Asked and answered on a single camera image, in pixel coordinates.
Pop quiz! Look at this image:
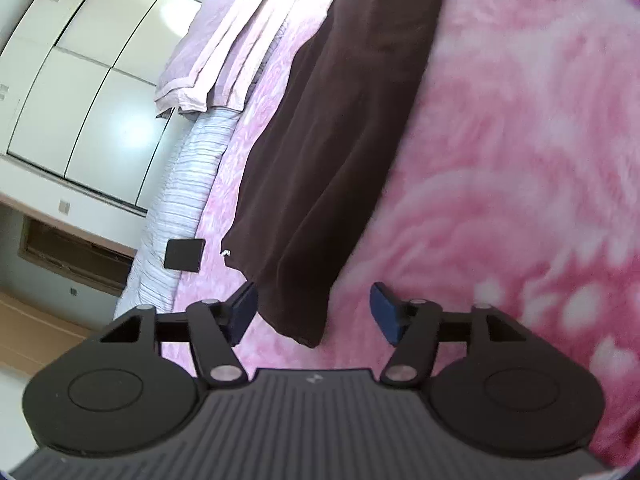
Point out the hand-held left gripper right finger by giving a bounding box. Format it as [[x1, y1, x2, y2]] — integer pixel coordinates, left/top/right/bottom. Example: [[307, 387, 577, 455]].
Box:
[[370, 282, 527, 389]]

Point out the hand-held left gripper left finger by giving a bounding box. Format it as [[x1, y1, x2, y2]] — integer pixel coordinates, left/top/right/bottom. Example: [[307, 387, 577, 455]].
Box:
[[99, 282, 259, 389]]

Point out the dark brown garment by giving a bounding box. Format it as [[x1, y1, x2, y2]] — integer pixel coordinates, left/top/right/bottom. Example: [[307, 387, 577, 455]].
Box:
[[221, 0, 448, 348]]

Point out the black phone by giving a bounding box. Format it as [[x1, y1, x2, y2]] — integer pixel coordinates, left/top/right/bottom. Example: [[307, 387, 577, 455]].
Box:
[[164, 238, 206, 273]]

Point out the white striped quilt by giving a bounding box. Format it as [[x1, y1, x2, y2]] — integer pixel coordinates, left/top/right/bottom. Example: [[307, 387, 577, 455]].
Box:
[[114, 107, 241, 318]]

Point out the pink floral blanket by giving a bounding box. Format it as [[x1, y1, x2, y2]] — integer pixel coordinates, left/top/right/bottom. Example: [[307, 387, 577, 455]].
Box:
[[172, 0, 640, 471]]

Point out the white wardrobe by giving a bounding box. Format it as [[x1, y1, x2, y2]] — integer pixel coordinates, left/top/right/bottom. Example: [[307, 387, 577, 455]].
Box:
[[0, 0, 291, 216]]

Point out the pink quilt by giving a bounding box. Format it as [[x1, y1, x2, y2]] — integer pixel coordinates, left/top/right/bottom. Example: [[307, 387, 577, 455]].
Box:
[[154, 0, 373, 116]]

